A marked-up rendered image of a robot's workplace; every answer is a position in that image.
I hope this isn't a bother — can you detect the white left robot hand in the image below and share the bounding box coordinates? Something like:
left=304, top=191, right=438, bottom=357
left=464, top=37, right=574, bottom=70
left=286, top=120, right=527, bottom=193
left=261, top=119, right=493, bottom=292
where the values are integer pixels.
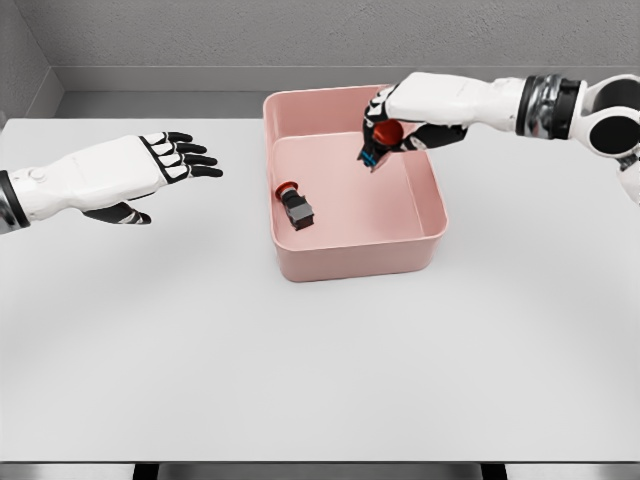
left=60, top=131, right=224, bottom=226

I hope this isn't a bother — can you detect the pink square basket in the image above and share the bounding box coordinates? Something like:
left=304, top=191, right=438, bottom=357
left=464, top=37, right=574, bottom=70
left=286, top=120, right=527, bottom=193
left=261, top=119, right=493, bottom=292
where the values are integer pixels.
left=262, top=83, right=450, bottom=284

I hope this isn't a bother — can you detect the red-button switch with grey base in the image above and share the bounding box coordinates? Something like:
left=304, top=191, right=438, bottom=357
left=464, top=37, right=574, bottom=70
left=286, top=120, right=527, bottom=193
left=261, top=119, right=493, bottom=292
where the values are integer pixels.
left=273, top=181, right=317, bottom=232

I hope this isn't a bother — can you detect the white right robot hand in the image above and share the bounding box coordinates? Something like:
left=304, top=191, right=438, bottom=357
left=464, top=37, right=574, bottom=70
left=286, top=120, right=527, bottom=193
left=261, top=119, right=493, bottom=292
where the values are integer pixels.
left=357, top=71, right=474, bottom=166

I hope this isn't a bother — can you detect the red-button switch with blue base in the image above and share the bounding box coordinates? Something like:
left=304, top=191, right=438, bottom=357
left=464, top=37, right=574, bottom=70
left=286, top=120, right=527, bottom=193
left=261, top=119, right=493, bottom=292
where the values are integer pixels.
left=356, top=118, right=405, bottom=174

